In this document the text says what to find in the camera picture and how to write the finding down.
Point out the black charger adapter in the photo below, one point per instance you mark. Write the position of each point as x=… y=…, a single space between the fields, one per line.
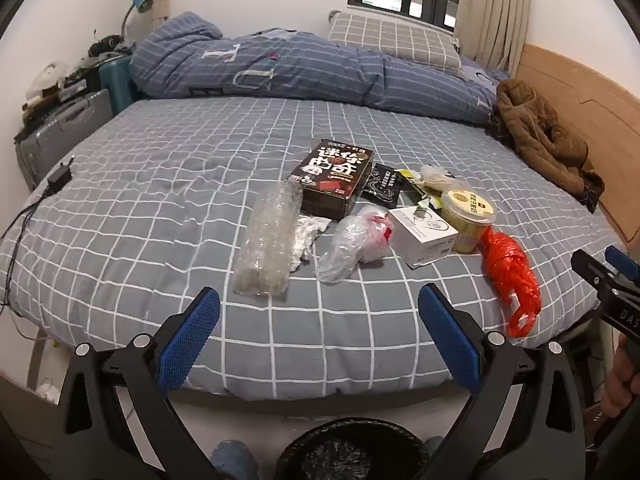
x=59 y=176

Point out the white round device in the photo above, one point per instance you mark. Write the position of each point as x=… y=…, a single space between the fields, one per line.
x=47 y=77

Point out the white tissue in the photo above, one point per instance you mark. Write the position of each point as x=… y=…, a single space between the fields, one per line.
x=306 y=235

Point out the black trash bin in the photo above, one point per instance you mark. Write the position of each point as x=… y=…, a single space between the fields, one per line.
x=350 y=452

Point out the blue fluffy slipper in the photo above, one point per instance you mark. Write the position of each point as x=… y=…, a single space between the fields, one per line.
x=232 y=460
x=434 y=446

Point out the blue desk lamp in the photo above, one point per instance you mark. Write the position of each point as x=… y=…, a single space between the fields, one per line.
x=141 y=1

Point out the wooden headboard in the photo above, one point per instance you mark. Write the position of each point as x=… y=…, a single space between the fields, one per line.
x=600 y=125

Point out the black sachet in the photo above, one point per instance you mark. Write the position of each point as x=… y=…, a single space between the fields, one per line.
x=382 y=185

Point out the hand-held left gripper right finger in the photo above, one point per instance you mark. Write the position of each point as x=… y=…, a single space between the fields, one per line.
x=450 y=340

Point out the narrow beige curtain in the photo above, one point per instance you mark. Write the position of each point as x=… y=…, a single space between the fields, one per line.
x=160 y=15

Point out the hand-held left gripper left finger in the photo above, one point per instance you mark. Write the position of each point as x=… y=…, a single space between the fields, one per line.
x=190 y=340

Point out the red plastic bag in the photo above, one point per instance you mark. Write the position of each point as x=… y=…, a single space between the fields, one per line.
x=510 y=270

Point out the brown jacket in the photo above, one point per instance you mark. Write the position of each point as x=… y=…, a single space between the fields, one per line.
x=530 y=120

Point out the yellow-green lidded cup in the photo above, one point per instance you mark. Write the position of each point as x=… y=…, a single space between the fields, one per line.
x=467 y=210

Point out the wide beige curtain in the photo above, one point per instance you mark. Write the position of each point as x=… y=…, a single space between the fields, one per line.
x=495 y=10

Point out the person's right hand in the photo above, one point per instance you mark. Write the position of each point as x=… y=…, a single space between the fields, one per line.
x=625 y=380

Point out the small white box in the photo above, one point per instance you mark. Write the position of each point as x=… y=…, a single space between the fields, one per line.
x=425 y=235

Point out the clear wrapper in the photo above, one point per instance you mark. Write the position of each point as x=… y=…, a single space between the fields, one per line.
x=440 y=175

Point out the teal suitcase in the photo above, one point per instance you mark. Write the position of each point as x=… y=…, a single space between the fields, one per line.
x=116 y=82

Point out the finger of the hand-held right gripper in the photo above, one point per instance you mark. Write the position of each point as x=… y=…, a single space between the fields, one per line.
x=622 y=260
x=592 y=269

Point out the grey suitcase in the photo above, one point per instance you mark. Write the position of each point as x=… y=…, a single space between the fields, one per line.
x=65 y=125

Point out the clear plastic bag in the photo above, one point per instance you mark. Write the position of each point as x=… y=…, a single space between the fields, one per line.
x=350 y=240

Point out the bubble wrap roll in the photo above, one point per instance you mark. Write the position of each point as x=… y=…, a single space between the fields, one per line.
x=265 y=240

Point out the grey checked bed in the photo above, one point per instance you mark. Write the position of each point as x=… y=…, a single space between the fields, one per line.
x=150 y=200

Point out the grey checked pillow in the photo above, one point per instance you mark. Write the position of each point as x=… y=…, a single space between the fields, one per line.
x=390 y=35

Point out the yellow white packet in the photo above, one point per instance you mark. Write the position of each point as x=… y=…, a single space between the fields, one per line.
x=410 y=180

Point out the dark brown cookie box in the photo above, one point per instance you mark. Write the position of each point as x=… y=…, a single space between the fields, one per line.
x=332 y=175

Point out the blue striped quilt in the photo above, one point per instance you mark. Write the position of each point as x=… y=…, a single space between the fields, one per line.
x=300 y=70

